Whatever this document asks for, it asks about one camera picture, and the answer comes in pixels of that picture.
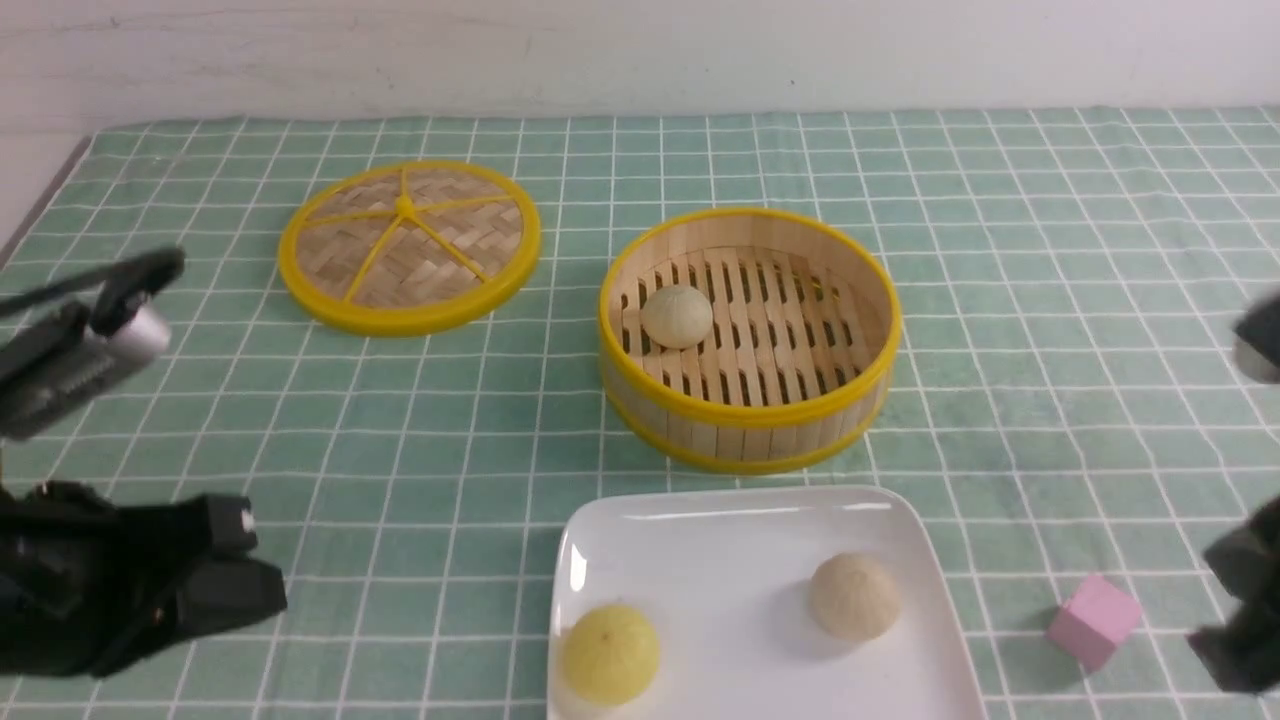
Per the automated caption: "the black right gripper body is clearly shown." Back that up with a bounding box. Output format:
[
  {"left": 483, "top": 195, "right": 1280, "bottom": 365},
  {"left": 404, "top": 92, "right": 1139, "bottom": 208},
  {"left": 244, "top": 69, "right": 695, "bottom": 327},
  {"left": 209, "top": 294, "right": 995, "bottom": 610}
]
[{"left": 1188, "top": 500, "right": 1279, "bottom": 694}]

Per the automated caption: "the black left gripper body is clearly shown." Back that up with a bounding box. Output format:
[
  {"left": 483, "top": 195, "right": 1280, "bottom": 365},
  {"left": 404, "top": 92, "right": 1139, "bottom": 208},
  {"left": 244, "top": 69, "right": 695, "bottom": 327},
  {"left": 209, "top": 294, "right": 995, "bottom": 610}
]
[{"left": 1, "top": 482, "right": 288, "bottom": 679}]

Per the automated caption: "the beige steamed bun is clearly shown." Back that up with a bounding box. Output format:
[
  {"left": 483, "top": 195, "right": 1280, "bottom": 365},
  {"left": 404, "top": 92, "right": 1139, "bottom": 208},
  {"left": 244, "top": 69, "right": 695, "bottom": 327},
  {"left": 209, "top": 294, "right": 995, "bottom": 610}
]
[
  {"left": 808, "top": 553, "right": 902, "bottom": 644},
  {"left": 640, "top": 284, "right": 714, "bottom": 350}
]

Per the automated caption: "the white square plate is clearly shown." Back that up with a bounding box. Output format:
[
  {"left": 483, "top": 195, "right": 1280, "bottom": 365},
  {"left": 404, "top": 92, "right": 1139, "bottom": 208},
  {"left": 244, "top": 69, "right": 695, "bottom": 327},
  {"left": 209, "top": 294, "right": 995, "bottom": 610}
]
[{"left": 545, "top": 486, "right": 986, "bottom": 719}]

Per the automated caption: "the yellow steamed bun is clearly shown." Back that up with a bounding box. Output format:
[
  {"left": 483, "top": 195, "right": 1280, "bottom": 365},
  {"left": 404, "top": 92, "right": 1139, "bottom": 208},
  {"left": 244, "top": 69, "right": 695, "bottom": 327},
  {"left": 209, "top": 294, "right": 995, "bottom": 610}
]
[{"left": 559, "top": 603, "right": 662, "bottom": 707}]

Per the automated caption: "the pink cube block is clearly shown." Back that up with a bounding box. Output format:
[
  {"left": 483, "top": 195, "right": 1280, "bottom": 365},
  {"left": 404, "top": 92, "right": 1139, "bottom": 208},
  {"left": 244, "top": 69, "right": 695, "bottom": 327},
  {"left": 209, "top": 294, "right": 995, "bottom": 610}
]
[{"left": 1046, "top": 574, "right": 1143, "bottom": 673}]

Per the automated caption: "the green checkered tablecloth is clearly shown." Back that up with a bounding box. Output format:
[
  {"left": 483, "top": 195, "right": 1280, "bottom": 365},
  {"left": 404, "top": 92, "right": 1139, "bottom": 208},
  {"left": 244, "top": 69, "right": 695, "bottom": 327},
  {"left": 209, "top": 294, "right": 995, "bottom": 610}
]
[{"left": 3, "top": 108, "right": 1277, "bottom": 719}]

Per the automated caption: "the yellow bamboo steamer lid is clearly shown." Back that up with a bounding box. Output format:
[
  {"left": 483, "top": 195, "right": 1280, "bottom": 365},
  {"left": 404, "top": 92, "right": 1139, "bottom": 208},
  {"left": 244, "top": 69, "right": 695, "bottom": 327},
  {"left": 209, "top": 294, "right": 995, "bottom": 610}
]
[{"left": 276, "top": 160, "right": 543, "bottom": 337}]

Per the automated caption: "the yellow bamboo steamer basket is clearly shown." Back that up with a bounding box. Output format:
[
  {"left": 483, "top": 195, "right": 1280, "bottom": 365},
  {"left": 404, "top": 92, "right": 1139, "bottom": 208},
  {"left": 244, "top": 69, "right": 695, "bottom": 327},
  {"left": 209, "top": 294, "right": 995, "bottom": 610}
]
[{"left": 596, "top": 208, "right": 904, "bottom": 475}]

